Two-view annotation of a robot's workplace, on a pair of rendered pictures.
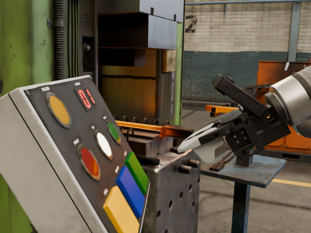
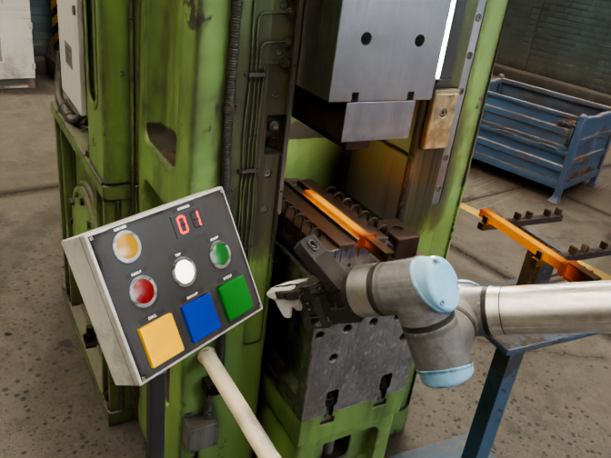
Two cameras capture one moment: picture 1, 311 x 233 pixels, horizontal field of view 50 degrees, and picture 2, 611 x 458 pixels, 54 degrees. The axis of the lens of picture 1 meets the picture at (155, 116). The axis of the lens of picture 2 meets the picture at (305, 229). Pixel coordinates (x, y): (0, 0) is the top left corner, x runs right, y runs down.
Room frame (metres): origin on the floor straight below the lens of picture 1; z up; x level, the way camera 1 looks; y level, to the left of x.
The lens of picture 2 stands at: (-0.19, -0.59, 1.69)
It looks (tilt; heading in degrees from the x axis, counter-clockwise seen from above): 26 degrees down; 29
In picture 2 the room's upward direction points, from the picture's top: 8 degrees clockwise
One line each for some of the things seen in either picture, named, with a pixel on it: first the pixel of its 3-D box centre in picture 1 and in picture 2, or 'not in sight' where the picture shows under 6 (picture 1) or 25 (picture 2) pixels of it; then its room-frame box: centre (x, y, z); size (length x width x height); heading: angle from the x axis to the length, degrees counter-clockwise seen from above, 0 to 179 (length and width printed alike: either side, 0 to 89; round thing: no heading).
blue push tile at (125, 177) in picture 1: (129, 191); (199, 317); (0.56, 0.04, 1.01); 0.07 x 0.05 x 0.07; 177
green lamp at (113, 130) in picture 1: (114, 132); (220, 253); (0.66, 0.08, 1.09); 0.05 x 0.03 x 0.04; 152
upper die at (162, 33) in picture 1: (109, 34); (333, 96); (1.20, 0.17, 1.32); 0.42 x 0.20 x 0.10; 62
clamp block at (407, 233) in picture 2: (167, 134); (395, 237); (1.29, -0.05, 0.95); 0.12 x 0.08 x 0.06; 62
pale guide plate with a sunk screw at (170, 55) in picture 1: (169, 51); (439, 119); (1.44, -0.05, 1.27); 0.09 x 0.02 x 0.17; 152
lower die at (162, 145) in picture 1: (109, 135); (315, 219); (1.20, 0.17, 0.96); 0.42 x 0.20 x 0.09; 62
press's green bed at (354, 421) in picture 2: not in sight; (301, 403); (1.25, 0.15, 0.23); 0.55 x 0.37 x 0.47; 62
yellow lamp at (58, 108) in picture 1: (59, 110); (126, 246); (0.47, 0.14, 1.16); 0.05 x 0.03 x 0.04; 152
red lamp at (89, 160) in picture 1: (89, 162); (143, 291); (0.46, 0.09, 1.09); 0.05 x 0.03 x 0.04; 152
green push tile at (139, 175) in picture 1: (135, 173); (234, 297); (0.66, 0.04, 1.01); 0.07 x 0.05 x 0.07; 177
